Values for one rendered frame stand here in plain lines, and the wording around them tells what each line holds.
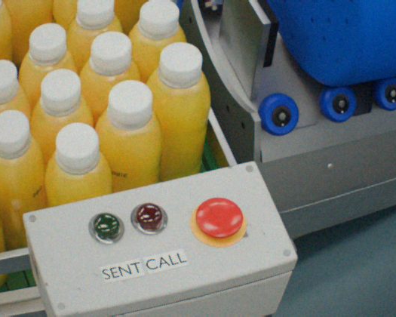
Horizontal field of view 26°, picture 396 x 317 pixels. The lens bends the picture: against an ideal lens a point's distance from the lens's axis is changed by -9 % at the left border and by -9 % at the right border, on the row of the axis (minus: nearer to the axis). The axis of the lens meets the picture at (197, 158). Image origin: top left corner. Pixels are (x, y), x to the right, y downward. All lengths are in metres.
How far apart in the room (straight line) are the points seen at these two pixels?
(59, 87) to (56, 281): 0.22
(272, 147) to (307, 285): 1.02
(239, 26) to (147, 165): 0.23
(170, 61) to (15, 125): 0.16
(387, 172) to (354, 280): 0.93
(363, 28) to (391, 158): 0.28
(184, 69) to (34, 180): 0.17
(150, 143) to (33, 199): 0.12
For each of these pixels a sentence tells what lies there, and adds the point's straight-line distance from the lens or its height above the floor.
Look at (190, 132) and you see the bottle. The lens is 0.89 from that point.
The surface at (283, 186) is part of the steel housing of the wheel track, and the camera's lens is 1.04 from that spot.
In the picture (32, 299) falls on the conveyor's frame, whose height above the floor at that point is 0.90.
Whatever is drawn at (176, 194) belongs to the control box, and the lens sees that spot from 0.73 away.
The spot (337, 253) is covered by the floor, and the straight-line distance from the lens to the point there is 2.05.
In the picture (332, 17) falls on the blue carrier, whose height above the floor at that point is 1.08.
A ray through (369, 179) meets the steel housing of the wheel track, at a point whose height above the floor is 0.84.
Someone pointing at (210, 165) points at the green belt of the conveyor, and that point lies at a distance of 1.00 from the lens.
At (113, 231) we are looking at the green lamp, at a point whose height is 1.11.
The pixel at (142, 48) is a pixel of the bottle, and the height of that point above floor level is 1.04.
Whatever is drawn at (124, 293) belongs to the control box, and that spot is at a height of 1.10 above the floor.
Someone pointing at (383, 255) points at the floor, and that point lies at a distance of 2.07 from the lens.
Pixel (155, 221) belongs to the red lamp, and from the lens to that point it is 0.70.
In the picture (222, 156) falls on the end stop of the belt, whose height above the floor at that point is 0.97.
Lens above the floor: 1.70
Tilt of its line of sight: 53 degrees down
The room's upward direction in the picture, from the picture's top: 8 degrees clockwise
